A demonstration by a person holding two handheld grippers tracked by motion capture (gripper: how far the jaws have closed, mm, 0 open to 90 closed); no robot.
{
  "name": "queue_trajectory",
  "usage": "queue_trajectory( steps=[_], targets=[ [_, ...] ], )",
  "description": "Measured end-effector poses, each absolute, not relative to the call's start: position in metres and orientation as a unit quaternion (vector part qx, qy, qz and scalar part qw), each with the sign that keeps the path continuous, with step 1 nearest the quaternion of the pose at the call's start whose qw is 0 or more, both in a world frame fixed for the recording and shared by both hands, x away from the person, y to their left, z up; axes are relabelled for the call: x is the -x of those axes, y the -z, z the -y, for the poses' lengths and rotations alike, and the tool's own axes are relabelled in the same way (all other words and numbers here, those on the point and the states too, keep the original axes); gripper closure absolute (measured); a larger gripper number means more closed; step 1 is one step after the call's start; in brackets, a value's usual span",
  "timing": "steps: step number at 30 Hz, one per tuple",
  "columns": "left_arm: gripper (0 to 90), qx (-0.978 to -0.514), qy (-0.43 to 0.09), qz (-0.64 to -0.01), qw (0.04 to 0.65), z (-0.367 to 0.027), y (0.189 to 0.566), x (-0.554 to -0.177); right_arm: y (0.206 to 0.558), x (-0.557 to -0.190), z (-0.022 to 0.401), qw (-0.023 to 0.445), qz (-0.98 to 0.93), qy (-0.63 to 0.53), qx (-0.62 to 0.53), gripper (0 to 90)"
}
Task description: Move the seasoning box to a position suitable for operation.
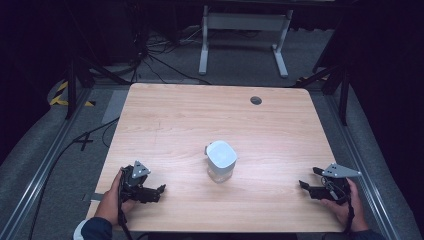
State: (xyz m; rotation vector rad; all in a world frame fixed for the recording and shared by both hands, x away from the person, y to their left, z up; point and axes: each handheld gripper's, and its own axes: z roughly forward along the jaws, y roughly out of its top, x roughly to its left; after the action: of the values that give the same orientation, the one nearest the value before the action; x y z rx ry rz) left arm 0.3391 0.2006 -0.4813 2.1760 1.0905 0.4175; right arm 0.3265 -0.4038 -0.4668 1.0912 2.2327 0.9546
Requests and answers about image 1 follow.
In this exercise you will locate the person's left hand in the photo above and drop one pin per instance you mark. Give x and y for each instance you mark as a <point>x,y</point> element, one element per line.
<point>110,205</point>

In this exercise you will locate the clear jar with white lid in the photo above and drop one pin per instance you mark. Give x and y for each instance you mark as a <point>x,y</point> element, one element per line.
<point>220,160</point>

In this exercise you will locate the yellow black floor tape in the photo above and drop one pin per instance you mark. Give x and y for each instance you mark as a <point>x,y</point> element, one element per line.
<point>58,98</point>

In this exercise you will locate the grey floor tape strip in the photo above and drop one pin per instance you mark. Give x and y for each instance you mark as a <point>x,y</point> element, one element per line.
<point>95,196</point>

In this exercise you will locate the aluminium floor rail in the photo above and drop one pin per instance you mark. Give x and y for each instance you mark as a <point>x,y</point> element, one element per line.
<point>43,170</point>
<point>366,173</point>

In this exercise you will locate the person's right hand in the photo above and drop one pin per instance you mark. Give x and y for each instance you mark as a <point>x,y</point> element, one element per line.
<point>353,213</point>

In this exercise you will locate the black metal stand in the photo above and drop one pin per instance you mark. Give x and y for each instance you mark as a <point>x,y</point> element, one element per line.
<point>343,90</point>
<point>71,86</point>

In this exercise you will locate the grey metal table frame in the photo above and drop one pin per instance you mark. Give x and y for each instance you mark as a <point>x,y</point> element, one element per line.
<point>245,21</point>

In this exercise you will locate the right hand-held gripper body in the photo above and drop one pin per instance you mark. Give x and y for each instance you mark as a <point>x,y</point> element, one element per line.
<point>335,181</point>

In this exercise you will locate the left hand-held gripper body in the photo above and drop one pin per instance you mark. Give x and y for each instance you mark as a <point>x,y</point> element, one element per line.
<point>135,186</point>

